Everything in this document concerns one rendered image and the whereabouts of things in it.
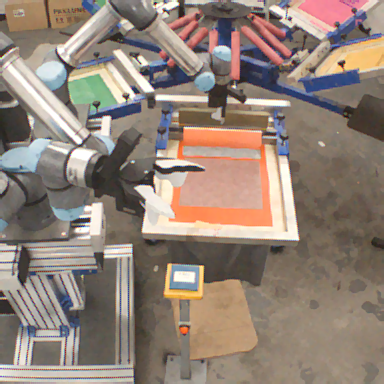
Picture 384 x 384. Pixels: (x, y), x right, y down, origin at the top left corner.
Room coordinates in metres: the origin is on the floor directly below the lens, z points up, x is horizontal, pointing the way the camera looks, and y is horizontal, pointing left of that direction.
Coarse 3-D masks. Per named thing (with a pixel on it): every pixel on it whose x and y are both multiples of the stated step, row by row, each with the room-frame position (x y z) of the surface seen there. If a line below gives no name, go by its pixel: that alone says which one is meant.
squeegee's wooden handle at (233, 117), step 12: (180, 108) 1.59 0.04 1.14; (192, 108) 1.59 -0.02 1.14; (180, 120) 1.58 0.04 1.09; (192, 120) 1.57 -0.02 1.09; (204, 120) 1.57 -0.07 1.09; (216, 120) 1.57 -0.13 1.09; (228, 120) 1.56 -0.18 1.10; (240, 120) 1.56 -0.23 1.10; (252, 120) 1.56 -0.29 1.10; (264, 120) 1.55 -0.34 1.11
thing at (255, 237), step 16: (288, 176) 1.31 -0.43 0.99; (288, 192) 1.21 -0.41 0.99; (288, 208) 1.12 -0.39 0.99; (144, 224) 1.04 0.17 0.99; (288, 224) 1.04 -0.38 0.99; (192, 240) 0.99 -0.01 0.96; (208, 240) 0.99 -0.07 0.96; (224, 240) 0.98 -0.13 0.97; (240, 240) 0.98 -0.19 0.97; (256, 240) 0.97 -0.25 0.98; (272, 240) 0.97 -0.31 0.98; (288, 240) 0.97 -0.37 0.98
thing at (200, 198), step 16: (192, 144) 1.57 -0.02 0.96; (208, 144) 1.57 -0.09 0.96; (192, 160) 1.45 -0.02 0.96; (208, 160) 1.45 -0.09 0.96; (192, 176) 1.35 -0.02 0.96; (208, 176) 1.35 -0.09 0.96; (176, 192) 1.25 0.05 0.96; (192, 192) 1.25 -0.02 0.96; (208, 192) 1.25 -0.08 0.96; (176, 208) 1.16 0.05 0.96; (192, 208) 1.16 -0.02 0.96; (208, 208) 1.16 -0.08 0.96
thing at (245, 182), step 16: (224, 144) 1.57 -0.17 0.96; (240, 144) 1.57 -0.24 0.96; (256, 144) 1.57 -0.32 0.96; (224, 160) 1.45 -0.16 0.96; (240, 160) 1.45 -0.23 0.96; (256, 160) 1.45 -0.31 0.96; (224, 176) 1.35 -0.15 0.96; (240, 176) 1.35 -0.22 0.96; (256, 176) 1.35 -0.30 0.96; (224, 192) 1.25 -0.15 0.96; (240, 192) 1.25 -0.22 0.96; (256, 192) 1.25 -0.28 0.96; (224, 208) 1.16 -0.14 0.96; (240, 208) 1.16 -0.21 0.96; (256, 208) 1.16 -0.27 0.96; (224, 224) 1.07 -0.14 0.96; (240, 224) 1.07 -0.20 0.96; (256, 224) 1.07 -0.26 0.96; (272, 224) 1.07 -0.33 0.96
